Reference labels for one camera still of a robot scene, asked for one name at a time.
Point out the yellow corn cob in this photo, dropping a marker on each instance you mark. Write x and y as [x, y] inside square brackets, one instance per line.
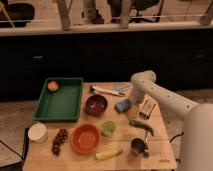
[106, 154]

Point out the orange bowl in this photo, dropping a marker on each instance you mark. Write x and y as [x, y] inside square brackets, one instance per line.
[85, 138]

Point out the black chair at left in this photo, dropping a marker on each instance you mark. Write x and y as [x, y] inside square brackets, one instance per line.
[20, 13]

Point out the dark purple bowl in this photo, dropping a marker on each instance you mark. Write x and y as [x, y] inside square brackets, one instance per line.
[96, 105]

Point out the white cup stack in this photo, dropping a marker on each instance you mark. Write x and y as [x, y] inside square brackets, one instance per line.
[38, 133]

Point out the green plastic tray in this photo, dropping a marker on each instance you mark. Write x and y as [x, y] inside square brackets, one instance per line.
[62, 105]

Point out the metal measuring cup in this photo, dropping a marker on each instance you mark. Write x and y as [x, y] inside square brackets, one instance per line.
[140, 146]

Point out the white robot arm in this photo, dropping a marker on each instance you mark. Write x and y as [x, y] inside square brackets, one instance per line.
[196, 148]

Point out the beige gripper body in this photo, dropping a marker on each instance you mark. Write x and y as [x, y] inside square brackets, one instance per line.
[132, 111]

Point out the blue sponge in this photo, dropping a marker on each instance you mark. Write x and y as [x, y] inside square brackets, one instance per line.
[123, 106]

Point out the light blue cloth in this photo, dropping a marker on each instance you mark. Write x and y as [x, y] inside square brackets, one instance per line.
[120, 88]

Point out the bunch of red grapes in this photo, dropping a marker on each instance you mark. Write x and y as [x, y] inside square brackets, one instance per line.
[59, 139]

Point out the black office chair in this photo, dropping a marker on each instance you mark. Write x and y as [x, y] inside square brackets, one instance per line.
[138, 5]

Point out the orange peach fruit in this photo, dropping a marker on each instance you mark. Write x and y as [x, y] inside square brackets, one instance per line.
[52, 86]

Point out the small green cup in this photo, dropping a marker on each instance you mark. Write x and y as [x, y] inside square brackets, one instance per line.
[108, 128]

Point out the small brown box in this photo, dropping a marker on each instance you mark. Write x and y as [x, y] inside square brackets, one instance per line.
[146, 109]

